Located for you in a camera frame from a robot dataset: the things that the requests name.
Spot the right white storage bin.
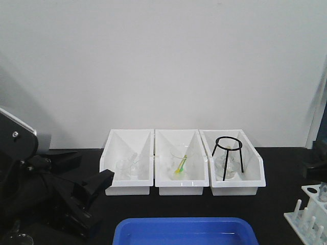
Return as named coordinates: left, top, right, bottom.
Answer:
left=199, top=129, right=266, bottom=196

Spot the yellow green plastic dropper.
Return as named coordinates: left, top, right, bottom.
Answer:
left=174, top=155, right=188, bottom=174

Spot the grey pegboard drying rack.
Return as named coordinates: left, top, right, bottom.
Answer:
left=314, top=106, right=327, bottom=142

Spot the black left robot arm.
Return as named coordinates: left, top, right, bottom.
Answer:
left=1, top=151, right=115, bottom=238

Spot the blue plastic tray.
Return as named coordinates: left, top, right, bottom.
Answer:
left=112, top=217, right=259, bottom=244

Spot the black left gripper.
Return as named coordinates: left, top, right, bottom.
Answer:
left=15, top=151, right=115, bottom=239

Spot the black wire tripod stand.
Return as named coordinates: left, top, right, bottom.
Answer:
left=212, top=136, right=245, bottom=181

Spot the glassware in left bin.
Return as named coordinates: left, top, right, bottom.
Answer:
left=114, top=153, right=143, bottom=181

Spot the clear glass test tube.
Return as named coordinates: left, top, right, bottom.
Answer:
left=318, top=182, right=327, bottom=202

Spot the left white storage bin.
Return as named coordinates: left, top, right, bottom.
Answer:
left=100, top=129, right=154, bottom=196

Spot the white test tube rack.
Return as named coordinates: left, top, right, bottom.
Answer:
left=284, top=184, right=326, bottom=244

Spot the glass flask in right bin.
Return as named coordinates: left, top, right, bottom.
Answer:
left=214, top=151, right=237, bottom=180

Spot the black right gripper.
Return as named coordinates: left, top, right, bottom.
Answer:
left=303, top=140, right=326, bottom=183

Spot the glass beaker in middle bin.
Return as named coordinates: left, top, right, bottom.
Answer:
left=167, top=144, right=191, bottom=181

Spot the white storage bin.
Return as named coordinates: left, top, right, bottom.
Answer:
left=154, top=129, right=209, bottom=196
left=100, top=129, right=154, bottom=196
left=199, top=129, right=266, bottom=196

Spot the clear glass beaker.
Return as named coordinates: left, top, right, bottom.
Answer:
left=1, top=220, right=34, bottom=245

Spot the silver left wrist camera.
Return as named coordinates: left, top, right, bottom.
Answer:
left=1, top=106, right=52, bottom=162

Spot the middle white storage bin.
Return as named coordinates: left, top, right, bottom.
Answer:
left=154, top=129, right=209, bottom=196

